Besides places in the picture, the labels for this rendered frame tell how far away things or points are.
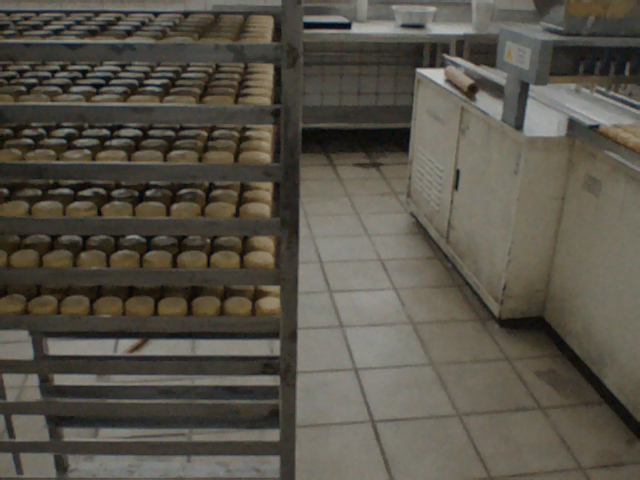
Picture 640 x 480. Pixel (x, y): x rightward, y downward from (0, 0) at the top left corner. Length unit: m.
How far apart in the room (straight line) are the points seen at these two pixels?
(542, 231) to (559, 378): 0.55
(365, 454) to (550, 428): 0.64
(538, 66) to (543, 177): 0.41
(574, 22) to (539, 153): 0.47
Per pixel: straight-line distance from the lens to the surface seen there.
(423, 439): 2.30
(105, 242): 1.25
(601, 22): 2.66
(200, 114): 1.03
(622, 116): 2.93
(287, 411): 1.23
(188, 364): 1.22
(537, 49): 2.50
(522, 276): 2.77
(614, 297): 2.47
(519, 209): 2.64
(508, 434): 2.39
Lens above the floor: 1.48
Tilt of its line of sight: 24 degrees down
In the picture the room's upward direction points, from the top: 2 degrees clockwise
